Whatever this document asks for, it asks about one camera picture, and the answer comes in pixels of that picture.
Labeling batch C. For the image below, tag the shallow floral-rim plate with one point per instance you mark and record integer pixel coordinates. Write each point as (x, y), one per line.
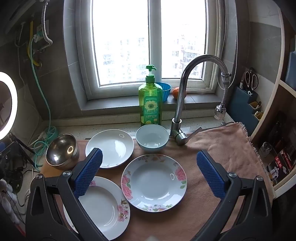
(104, 208)

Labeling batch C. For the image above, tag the green dish soap bottle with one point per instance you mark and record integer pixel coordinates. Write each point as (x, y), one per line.
(149, 104)

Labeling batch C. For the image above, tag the black tripod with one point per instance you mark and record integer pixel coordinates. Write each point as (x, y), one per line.
(20, 144)

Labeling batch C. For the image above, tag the light blue ceramic bowl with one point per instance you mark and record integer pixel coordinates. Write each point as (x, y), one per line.
(151, 139)

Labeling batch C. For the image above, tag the clear drinking glass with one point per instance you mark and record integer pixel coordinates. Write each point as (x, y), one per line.
(266, 150)

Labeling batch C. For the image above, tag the orange fruit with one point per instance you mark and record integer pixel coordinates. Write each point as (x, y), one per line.
(175, 92)

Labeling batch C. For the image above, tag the person's left hand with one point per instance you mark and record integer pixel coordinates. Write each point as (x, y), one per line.
(5, 201)

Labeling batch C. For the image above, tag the pink towel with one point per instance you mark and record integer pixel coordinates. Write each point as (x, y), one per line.
(208, 143)

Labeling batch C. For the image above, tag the white framed window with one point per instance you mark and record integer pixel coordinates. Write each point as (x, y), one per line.
(155, 46)

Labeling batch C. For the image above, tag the blue wall organizer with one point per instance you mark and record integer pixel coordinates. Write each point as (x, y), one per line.
(240, 104)

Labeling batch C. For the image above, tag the black device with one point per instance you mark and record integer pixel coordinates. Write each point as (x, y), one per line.
(9, 157)

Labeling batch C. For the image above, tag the blue plastic bowl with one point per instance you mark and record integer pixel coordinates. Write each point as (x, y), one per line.
(165, 91)

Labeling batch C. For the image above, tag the plain white plate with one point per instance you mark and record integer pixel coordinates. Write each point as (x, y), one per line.
(113, 144)

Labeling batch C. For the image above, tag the stainless steel bowl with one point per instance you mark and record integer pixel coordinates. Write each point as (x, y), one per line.
(61, 150)

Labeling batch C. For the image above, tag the flexible faucet sprayer head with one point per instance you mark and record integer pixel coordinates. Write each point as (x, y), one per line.
(218, 111)

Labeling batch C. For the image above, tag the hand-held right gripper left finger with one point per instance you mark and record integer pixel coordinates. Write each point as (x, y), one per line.
(89, 171)

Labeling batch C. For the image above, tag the yellow pipe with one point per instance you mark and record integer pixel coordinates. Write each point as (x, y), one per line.
(29, 46)

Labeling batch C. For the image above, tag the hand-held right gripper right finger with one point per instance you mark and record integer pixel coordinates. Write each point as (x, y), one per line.
(211, 173)

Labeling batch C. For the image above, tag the teal round power strip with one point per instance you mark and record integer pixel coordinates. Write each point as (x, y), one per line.
(52, 133)

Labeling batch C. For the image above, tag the red and black box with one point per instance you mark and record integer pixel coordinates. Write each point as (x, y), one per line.
(282, 162)

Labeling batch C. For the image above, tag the deep rose-print plate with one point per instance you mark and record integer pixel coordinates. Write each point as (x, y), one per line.
(152, 180)

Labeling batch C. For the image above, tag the chrome gooseneck faucet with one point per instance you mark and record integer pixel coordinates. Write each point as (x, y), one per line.
(178, 111)

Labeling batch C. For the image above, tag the white shelf cabinet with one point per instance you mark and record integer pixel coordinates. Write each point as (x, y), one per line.
(282, 46)

